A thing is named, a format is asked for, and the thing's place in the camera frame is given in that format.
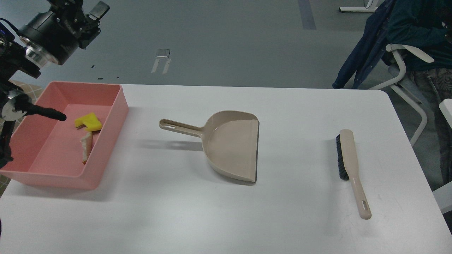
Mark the dark blue jacket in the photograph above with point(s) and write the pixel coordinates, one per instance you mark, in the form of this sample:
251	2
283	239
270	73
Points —
369	49

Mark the white table corner right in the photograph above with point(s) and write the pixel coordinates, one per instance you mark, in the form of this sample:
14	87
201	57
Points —
443	195

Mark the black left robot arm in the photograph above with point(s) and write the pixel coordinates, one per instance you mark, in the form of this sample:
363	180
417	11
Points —
12	59

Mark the pink plastic bin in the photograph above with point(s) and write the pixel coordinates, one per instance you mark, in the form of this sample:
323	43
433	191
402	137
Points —
48	152

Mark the beige hand brush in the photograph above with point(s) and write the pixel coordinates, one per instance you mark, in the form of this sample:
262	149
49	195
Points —
348	167

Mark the yellow green sponge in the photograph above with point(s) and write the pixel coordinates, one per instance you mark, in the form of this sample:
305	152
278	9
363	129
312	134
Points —
89	121

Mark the white desk leg base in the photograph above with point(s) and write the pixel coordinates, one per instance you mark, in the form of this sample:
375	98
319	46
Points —
357	9

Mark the white bread slice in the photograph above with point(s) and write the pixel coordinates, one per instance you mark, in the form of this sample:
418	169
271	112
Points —
86	144

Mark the person in dark clothes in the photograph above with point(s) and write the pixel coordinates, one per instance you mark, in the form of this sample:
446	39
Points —
426	25

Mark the white office chair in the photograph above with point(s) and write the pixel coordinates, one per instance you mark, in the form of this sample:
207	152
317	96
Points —
402	84

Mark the silver floor plate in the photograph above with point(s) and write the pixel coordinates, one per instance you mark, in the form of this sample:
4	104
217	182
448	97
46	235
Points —
163	53

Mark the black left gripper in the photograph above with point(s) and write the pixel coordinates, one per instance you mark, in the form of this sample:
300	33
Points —
53	36

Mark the beige plastic dustpan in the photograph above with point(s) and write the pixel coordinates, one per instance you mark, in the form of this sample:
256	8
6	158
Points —
229	140

